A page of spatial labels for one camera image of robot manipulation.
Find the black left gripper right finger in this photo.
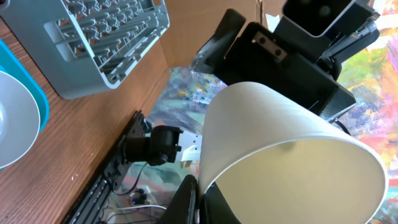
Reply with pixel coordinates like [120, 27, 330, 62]
[203, 182, 241, 224]

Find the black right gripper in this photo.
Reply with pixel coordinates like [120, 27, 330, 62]
[190, 9, 356, 120]

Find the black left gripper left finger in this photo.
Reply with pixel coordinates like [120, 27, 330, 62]
[157, 174, 197, 224]

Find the white paper cup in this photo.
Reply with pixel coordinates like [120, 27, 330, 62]
[198, 82, 388, 223]

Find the grey bowl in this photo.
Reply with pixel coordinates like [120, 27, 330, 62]
[1, 72, 40, 168]

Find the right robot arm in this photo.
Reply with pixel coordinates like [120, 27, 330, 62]
[122, 1, 388, 223]

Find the grey dishwasher rack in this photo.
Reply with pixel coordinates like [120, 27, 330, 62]
[1, 0, 170, 100]

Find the teal serving tray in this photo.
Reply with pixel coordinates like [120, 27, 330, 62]
[1, 42, 50, 135]

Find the black mounting rail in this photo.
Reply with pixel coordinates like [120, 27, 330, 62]
[62, 111, 145, 224]

